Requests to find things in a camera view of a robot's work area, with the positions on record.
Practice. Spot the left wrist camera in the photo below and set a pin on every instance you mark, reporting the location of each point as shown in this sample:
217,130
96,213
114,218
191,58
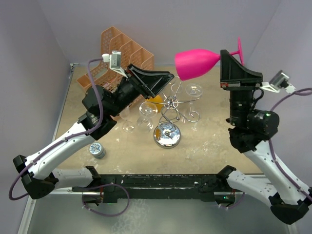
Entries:
114,60

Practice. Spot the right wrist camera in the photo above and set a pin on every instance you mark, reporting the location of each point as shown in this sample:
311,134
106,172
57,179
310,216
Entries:
280,81

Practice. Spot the pink plastic goblet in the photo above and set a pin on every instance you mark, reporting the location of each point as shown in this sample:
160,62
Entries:
194,63

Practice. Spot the yellow plastic goblet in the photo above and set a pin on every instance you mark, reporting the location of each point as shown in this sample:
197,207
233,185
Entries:
157,101

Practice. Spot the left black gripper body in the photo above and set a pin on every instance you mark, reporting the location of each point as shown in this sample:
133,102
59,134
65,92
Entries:
141,88

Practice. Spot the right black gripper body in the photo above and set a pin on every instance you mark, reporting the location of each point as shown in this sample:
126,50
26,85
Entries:
241,86

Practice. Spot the black base frame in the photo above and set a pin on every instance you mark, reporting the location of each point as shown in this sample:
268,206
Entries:
203,187

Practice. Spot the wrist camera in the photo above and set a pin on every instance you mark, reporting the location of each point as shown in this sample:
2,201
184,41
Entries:
114,60
280,81

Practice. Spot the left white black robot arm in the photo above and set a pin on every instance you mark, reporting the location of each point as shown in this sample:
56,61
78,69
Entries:
39,172

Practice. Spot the clear round wine glass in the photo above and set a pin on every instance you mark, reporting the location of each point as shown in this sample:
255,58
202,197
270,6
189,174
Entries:
147,111

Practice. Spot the small round tin can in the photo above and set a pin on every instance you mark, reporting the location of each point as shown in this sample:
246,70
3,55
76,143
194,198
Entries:
97,150

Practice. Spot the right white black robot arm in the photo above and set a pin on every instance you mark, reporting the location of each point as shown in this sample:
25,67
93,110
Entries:
251,132

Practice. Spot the orange plastic file organizer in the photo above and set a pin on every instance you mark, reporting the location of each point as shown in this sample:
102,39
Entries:
131,53

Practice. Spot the chrome wine glass rack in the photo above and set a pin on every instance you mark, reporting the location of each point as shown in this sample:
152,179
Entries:
167,134

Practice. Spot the clear wine glass left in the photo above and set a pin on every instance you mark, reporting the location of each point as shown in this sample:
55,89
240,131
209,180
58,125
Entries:
127,125

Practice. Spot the clear champagne flute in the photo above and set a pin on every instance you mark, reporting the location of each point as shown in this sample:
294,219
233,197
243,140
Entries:
191,114

